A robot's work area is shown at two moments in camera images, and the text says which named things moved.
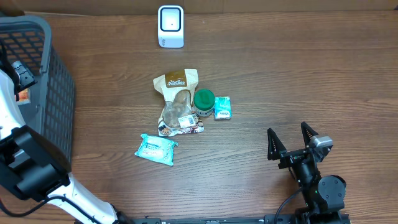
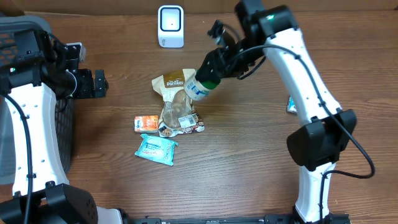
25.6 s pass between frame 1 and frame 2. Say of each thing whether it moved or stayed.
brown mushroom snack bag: stayed
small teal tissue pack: moved
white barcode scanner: stayed
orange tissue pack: moved
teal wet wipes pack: stayed
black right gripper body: moved
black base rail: stayed
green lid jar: moved
